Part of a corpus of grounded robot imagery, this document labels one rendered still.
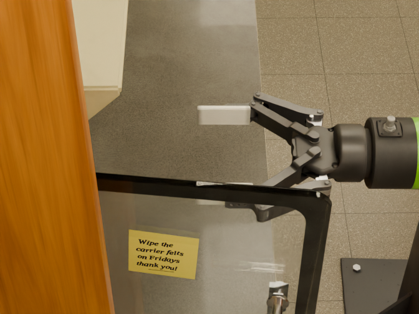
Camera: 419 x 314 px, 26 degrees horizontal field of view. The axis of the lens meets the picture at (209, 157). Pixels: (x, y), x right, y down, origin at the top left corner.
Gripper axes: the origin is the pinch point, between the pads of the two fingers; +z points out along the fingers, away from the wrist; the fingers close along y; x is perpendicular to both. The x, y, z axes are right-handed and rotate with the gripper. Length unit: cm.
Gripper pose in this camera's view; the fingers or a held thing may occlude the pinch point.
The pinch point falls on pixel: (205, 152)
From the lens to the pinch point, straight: 116.2
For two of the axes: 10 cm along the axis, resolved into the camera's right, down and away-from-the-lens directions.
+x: 0.0, 6.8, 7.3
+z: -10.0, 0.0, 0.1
